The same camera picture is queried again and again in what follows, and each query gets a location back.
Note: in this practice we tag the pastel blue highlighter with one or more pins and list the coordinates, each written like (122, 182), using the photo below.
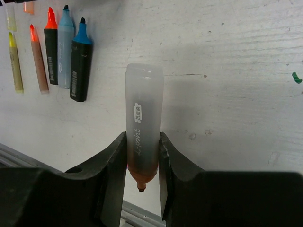
(66, 32)

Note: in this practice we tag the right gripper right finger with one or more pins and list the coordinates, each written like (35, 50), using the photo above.
(193, 197)

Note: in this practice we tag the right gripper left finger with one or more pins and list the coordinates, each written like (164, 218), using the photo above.
(71, 191)

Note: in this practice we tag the pastel coral highlighter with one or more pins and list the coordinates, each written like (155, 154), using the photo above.
(144, 86)

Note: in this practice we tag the thin orange highlighter pen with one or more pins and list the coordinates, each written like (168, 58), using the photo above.
(38, 60)

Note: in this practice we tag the clear orange pen cap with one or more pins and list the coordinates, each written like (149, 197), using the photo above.
(28, 7)

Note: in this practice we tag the aluminium frame rails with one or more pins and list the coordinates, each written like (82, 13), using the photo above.
(71, 189)

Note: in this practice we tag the black blue-capped highlighter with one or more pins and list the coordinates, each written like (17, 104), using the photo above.
(81, 57)

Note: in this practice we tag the thin yellow highlighter pen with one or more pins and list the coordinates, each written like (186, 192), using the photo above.
(16, 71)

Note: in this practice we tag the clear yellow pen cap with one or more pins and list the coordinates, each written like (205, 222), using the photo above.
(10, 17)

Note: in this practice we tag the black orange-capped highlighter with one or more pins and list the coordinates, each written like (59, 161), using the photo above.
(51, 45)

